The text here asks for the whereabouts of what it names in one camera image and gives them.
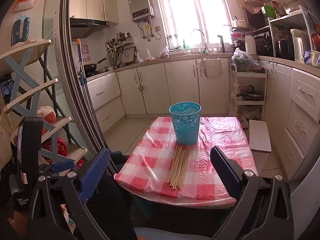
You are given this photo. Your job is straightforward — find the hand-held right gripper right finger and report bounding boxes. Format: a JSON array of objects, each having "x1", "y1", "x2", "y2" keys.
[{"x1": 210, "y1": 145, "x2": 294, "y2": 240}]

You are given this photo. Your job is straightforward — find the cream base cabinets with doors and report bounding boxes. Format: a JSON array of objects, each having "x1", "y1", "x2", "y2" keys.
[{"x1": 116, "y1": 57, "x2": 232, "y2": 115}]

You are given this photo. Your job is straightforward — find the cream drawer cabinet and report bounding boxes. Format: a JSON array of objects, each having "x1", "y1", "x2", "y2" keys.
[{"x1": 86, "y1": 73, "x2": 126, "y2": 134}]

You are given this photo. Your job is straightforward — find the black range hood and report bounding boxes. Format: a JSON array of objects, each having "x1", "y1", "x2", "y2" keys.
[{"x1": 69, "y1": 17, "x2": 110, "y2": 39}]

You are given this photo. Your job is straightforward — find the white electric water boiler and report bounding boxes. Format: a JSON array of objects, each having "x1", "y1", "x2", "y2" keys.
[{"x1": 290, "y1": 29, "x2": 312, "y2": 62}]

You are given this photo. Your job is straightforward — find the blue mop handle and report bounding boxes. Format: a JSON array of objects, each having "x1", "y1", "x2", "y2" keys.
[{"x1": 76, "y1": 38, "x2": 88, "y2": 90}]

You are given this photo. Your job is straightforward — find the white hanging plastic bag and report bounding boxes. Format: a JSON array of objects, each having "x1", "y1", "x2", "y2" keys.
[{"x1": 196, "y1": 57, "x2": 223, "y2": 79}]

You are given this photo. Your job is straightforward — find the white countertop shelf rack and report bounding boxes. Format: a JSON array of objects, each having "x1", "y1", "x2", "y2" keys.
[{"x1": 252, "y1": 5, "x2": 320, "y2": 63}]

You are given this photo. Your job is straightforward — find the black frying pan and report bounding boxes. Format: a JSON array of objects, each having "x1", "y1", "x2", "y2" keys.
[{"x1": 83, "y1": 58, "x2": 107, "y2": 74}]

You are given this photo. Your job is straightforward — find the row of wooden chopsticks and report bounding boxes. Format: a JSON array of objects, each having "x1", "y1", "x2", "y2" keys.
[{"x1": 167, "y1": 145, "x2": 191, "y2": 189}]

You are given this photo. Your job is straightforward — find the cream upper wall cabinets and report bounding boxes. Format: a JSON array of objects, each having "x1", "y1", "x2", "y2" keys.
[{"x1": 69, "y1": 0, "x2": 120, "y2": 25}]

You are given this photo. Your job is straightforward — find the grey gas water heater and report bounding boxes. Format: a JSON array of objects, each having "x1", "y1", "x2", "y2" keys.
[{"x1": 128, "y1": 0, "x2": 155, "y2": 22}]

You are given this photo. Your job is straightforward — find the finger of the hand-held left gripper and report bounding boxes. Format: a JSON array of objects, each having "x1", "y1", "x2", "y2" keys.
[{"x1": 40, "y1": 160, "x2": 76, "y2": 178}]

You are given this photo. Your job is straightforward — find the chrome arched faucet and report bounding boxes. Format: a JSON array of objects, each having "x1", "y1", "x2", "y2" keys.
[{"x1": 190, "y1": 29, "x2": 208, "y2": 52}]

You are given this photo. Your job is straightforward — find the person's leg in black pants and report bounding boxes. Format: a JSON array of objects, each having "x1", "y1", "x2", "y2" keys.
[{"x1": 99, "y1": 151, "x2": 140, "y2": 240}]

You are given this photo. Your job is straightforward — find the stack of pots and dishes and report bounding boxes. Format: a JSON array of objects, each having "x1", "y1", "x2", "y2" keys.
[{"x1": 230, "y1": 17, "x2": 248, "y2": 52}]

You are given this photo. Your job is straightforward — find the white framed kitchen window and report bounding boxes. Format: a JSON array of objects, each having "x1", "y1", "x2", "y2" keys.
[{"x1": 155, "y1": 0, "x2": 234, "y2": 52}]

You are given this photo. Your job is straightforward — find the slim black tap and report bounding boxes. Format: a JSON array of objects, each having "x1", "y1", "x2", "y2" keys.
[{"x1": 217, "y1": 35, "x2": 227, "y2": 53}]

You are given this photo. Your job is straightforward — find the cream panelled drawer cabinets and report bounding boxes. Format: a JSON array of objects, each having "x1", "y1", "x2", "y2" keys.
[{"x1": 259, "y1": 59, "x2": 320, "y2": 180}]

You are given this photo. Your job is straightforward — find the blue perforated plastic basket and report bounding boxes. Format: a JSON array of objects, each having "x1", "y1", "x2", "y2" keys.
[{"x1": 169, "y1": 102, "x2": 202, "y2": 146}]

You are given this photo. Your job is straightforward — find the wall rack with kitchen utensils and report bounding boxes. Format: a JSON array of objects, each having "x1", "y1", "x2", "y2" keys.
[{"x1": 105, "y1": 31, "x2": 137, "y2": 69}]

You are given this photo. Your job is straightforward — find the red floral cloth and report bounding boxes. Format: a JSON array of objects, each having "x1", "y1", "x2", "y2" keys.
[{"x1": 42, "y1": 137, "x2": 68, "y2": 158}]

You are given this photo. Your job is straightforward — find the glass sliding door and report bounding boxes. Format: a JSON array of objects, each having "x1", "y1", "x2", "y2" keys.
[{"x1": 41, "y1": 0, "x2": 112, "y2": 160}]

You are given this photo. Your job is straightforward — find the white storage trolley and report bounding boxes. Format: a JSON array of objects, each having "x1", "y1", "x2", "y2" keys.
[{"x1": 230, "y1": 64, "x2": 268, "y2": 124}]

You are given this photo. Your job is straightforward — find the pink checkered plastic tablecloth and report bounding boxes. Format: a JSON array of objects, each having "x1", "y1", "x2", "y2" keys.
[{"x1": 114, "y1": 116, "x2": 259, "y2": 207}]

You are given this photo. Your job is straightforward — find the wooden shelf with blue frame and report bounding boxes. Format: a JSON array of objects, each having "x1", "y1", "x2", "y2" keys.
[{"x1": 0, "y1": 39, "x2": 88, "y2": 173}]

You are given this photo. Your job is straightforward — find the red and white round cushion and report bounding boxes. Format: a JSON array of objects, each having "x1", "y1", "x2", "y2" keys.
[{"x1": 37, "y1": 105, "x2": 56, "y2": 130}]

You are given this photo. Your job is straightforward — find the white wooden board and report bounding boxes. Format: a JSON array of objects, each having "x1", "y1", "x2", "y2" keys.
[{"x1": 249, "y1": 119, "x2": 272, "y2": 153}]

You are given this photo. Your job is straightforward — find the dark lidded pot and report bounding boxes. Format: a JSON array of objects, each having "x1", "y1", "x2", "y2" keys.
[{"x1": 236, "y1": 85, "x2": 265, "y2": 102}]

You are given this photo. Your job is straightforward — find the white thermos jug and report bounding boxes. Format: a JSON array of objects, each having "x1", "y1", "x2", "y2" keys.
[{"x1": 244, "y1": 34, "x2": 257, "y2": 55}]

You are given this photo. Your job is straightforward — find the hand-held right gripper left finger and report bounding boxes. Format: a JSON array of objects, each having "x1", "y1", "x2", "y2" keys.
[{"x1": 26, "y1": 148, "x2": 137, "y2": 240}]

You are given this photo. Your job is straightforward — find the plastic bag of vegetables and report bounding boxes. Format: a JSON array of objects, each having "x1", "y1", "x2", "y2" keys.
[{"x1": 231, "y1": 47, "x2": 260, "y2": 72}]

